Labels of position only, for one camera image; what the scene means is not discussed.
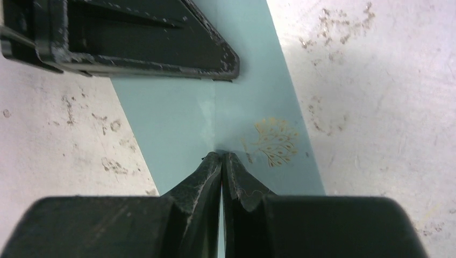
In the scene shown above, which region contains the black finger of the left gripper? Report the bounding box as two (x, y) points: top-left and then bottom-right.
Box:
(1, 0), (240, 81)

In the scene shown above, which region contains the teal envelope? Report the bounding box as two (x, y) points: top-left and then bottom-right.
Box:
(111, 0), (325, 258)

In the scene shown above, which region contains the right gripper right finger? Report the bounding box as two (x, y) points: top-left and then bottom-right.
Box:
(222, 153), (427, 257)

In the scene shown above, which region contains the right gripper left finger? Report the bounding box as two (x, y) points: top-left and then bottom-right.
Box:
(2, 152), (222, 257)

